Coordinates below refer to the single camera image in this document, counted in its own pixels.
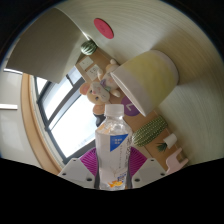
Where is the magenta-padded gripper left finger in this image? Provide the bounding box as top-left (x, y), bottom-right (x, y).
top-left (58, 147), bottom-right (98, 190)

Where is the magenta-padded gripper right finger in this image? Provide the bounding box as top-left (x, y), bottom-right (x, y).
top-left (129, 146), bottom-right (167, 189)

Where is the clear plastic water bottle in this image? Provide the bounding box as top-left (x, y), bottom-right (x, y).
top-left (94, 103), bottom-right (133, 192)

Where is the pink animal-shaped ornament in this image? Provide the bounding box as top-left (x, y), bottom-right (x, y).
top-left (165, 147), bottom-right (189, 176)

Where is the small plant in white pot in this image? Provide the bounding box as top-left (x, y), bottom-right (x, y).
top-left (155, 133), bottom-right (178, 153)

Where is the tall green cactus ornament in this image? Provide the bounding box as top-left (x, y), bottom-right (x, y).
top-left (131, 115), bottom-right (169, 148)

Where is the dark-framed window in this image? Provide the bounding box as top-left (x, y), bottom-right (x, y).
top-left (33, 64), bottom-right (101, 161)

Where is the beige plush mouse toy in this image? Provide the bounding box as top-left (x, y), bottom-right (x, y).
top-left (79, 58), bottom-right (123, 116)

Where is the pale yellow white cup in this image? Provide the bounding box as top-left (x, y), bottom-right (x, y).
top-left (110, 49), bottom-right (180, 117)

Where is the long ceiling strip light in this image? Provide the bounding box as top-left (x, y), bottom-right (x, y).
top-left (3, 68), bottom-right (23, 75)
top-left (0, 103), bottom-right (19, 111)

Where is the small round green cactus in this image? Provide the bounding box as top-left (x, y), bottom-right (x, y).
top-left (80, 39), bottom-right (98, 56)

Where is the grey-green desk divider panel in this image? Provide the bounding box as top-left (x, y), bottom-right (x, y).
top-left (5, 7), bottom-right (89, 84)

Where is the flat round red coaster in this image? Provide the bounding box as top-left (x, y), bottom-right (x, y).
top-left (93, 17), bottom-right (115, 40)

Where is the white wall socket plate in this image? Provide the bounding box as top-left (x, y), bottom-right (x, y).
top-left (85, 64), bottom-right (104, 81)
top-left (78, 55), bottom-right (94, 71)

